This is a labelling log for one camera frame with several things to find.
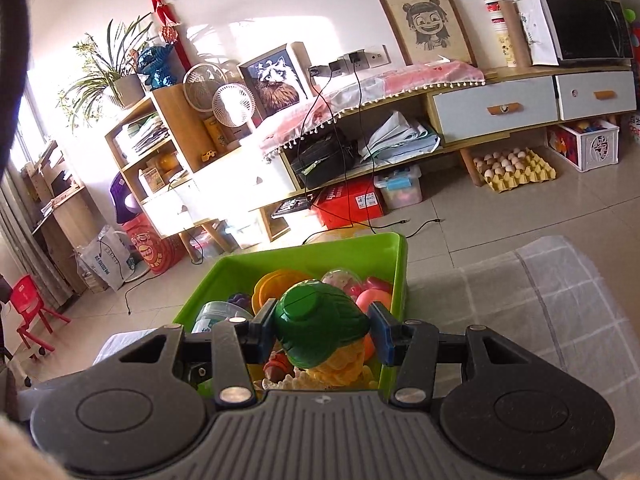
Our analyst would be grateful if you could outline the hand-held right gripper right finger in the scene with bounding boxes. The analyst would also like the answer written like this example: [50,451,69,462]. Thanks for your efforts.
[367,301,526,408]

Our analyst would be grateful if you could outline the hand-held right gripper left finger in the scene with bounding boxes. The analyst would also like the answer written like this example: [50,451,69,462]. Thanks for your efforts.
[117,299,278,406]

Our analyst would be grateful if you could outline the pink toy pig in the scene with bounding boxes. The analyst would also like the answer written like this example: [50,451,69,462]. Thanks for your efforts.
[350,276,393,311]

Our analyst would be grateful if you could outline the clear cotton swab jar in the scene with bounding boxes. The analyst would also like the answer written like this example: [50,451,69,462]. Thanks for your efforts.
[192,301,256,336]

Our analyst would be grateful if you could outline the yellow and green toy corn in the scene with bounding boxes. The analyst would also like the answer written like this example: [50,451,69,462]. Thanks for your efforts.
[271,280,382,393]

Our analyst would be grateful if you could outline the green plastic bin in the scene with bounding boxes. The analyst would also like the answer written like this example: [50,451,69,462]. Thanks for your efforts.
[172,232,408,406]

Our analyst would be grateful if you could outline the orange flower-shaped plastic cup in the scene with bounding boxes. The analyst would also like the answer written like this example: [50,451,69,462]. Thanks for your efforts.
[252,270,306,318]

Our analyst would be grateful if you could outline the clear plastic capsule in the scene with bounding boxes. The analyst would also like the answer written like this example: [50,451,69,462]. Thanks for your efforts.
[321,268,362,301]

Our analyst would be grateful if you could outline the black tool tray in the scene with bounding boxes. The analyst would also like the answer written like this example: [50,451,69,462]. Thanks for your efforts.
[271,194,321,219]

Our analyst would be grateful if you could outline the red cardboard box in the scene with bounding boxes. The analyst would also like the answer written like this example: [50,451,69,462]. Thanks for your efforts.
[312,177,386,230]

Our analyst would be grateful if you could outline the red printed bag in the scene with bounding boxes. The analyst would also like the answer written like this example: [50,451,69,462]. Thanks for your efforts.
[125,212,186,275]

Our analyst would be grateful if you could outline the white drawer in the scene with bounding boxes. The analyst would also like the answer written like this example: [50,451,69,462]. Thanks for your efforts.
[197,157,296,211]

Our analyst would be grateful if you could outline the clear storage box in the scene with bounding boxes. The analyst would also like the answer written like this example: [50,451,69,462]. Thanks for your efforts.
[374,164,423,210]

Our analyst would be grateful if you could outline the grey checkered cloth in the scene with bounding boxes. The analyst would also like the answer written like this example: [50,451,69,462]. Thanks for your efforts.
[95,235,640,480]

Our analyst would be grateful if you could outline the white paper bag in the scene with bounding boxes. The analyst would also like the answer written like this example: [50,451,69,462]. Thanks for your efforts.
[75,225,133,293]

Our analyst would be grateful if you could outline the black bag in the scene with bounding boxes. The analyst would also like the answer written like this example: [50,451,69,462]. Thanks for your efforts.
[290,127,358,190]

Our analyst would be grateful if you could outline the small printed cardboard box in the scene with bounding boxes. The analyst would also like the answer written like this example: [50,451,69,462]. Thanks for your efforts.
[139,166,166,193]

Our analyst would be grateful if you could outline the purple plastic object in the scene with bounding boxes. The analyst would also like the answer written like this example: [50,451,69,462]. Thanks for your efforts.
[109,172,146,226]

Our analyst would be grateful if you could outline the pile of white papers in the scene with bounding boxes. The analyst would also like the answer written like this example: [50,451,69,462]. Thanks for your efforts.
[357,110,443,163]

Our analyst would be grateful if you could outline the yellow box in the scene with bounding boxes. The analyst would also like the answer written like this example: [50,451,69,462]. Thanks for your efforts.
[202,116,231,151]

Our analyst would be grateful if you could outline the group of eggs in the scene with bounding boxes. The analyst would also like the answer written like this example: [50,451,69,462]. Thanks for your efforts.
[474,149,526,173]

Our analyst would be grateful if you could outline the yellow egg tray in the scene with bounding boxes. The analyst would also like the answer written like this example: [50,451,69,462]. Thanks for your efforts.
[472,146,560,192]

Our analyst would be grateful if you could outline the small white desk fan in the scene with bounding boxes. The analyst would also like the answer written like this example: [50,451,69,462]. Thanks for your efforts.
[211,83,256,128]

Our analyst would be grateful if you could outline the stack of books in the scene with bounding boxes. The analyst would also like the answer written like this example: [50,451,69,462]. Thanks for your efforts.
[115,115,171,156]

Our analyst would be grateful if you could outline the wooden desk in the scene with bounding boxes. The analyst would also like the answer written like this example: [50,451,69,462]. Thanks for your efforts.
[22,140,108,286]

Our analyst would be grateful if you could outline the wooden shelf unit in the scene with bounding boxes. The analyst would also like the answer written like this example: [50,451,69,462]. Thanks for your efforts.
[104,82,236,261]

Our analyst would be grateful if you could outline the large grey drawer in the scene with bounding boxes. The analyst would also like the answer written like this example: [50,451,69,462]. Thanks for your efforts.
[431,77,559,145]

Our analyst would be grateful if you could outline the red plastic chair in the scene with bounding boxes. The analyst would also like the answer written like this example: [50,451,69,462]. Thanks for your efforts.
[10,274,71,356]

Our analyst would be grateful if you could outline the framed cat picture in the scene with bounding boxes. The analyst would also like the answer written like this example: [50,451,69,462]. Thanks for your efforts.
[237,41,316,123]

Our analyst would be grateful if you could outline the pink tasselled cloth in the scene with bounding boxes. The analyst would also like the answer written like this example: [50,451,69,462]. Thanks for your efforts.
[257,57,487,161]

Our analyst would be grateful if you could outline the grey curtain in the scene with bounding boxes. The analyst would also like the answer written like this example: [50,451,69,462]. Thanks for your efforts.
[0,160,66,311]

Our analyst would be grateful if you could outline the beige fuzzy cloth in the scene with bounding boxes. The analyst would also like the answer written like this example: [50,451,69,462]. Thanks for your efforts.
[0,412,68,480]

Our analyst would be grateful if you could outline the potted green plant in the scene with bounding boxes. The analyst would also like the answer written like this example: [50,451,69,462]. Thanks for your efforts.
[57,12,156,131]

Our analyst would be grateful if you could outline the blue figurine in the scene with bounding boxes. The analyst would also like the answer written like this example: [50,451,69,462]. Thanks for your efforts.
[136,45,176,91]

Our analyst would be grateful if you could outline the white printed cardboard box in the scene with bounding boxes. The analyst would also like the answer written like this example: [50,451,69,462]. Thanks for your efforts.
[546,121,621,173]

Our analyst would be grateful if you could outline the wooden TV cabinet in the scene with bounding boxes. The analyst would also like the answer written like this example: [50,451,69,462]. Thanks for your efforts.
[240,62,640,241]

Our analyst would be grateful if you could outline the framed cartoon drawing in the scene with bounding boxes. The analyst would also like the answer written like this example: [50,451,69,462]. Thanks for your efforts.
[376,0,477,67]

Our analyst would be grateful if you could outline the stack of paper cups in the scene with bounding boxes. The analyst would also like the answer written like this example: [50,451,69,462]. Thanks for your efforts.
[482,0,518,68]

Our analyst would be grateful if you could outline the small grey drawer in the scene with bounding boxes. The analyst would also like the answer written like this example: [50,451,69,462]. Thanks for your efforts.
[555,71,638,121]

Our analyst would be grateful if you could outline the white embroidered cloth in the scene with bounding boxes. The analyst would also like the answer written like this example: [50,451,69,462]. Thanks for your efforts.
[515,0,558,67]

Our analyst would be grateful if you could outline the black microwave oven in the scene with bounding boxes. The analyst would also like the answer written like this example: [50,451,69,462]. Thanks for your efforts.
[537,0,635,67]

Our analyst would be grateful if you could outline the black power cable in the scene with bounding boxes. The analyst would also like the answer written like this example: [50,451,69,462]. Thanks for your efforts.
[297,65,411,231]
[352,60,443,238]

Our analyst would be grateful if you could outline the white wire fan guard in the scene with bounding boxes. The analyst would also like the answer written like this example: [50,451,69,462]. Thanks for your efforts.
[182,62,228,113]

